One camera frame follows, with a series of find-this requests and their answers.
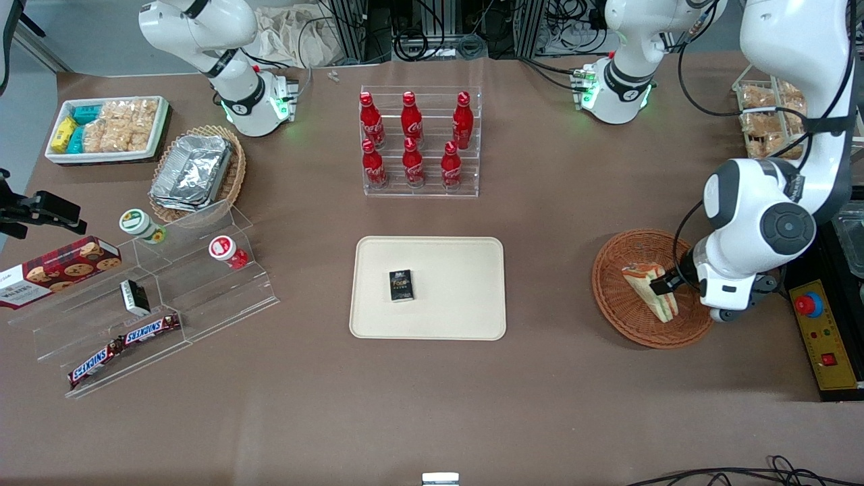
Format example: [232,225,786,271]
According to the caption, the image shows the stacked aluminium foil containers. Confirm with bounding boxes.
[149,134,234,212]

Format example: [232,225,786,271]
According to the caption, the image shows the black equipment base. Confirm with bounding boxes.
[782,217,864,404]

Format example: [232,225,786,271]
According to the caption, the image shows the round brown wicker basket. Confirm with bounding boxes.
[591,229,715,350]

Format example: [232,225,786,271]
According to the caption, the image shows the clear acrylic bottle rack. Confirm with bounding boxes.
[359,85,483,198]

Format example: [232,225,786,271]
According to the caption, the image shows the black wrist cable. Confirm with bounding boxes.
[672,199,707,275]

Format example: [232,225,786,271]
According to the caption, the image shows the red tartan cookie box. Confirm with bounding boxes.
[0,236,123,311]

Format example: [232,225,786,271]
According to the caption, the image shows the red cola bottle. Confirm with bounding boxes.
[441,140,464,192]
[452,90,475,150]
[400,90,425,146]
[402,137,427,188]
[361,138,389,190]
[359,91,386,150]

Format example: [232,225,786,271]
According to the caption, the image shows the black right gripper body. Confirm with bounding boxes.
[0,167,32,241]

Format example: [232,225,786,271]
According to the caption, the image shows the white rectangular snack bin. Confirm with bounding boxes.
[45,95,170,165]

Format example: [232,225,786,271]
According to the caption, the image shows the red lid white cup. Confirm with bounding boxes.
[208,235,250,270]

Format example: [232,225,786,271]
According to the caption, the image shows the small black white-edged box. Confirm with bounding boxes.
[119,278,152,317]

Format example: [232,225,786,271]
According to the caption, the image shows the clear acrylic stepped shelf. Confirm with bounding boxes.
[9,198,281,400]

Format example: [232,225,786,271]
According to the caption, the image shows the clear plastic container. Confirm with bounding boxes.
[831,207,864,279]

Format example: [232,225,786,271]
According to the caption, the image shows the black floor cables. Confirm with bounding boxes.
[624,454,864,486]

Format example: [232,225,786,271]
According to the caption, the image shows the wire bread rack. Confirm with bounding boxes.
[732,63,812,163]

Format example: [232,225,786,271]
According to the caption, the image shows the clear bag of rice crackers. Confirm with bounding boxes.
[82,120,153,154]
[100,99,160,128]

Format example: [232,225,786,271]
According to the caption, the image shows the beige plastic serving tray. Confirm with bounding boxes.
[349,236,507,342]

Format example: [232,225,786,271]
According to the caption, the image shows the oval light wicker basket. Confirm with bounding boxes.
[149,124,248,224]

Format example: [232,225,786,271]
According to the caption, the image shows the triangle sandwich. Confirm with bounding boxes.
[621,263,680,324]

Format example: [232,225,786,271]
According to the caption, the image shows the brown Snickers bar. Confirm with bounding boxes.
[123,313,182,347]
[67,339,127,390]

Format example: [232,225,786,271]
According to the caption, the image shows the aluminium profile frame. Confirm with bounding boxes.
[328,0,394,63]
[515,0,549,59]

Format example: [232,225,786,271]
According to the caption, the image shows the black arm base cable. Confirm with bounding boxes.
[518,55,583,93]

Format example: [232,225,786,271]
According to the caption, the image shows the black coiled cable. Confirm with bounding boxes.
[393,28,431,63]

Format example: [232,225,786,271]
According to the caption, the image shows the green lid white cup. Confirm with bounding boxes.
[119,209,167,245]

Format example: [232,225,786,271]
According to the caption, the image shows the beige cloth bag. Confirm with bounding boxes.
[251,5,342,69]

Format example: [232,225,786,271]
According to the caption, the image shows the black hanging strap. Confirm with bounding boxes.
[0,0,47,96]

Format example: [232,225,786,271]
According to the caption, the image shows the yellow emergency stop box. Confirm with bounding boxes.
[788,278,864,393]

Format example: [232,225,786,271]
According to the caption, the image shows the yellow snack packet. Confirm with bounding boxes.
[51,116,79,154]

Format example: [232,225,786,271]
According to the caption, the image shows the bagged bread roll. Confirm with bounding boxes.
[740,111,792,140]
[776,80,809,117]
[740,85,778,113]

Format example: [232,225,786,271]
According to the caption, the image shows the small black printed box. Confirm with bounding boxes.
[388,269,414,303]

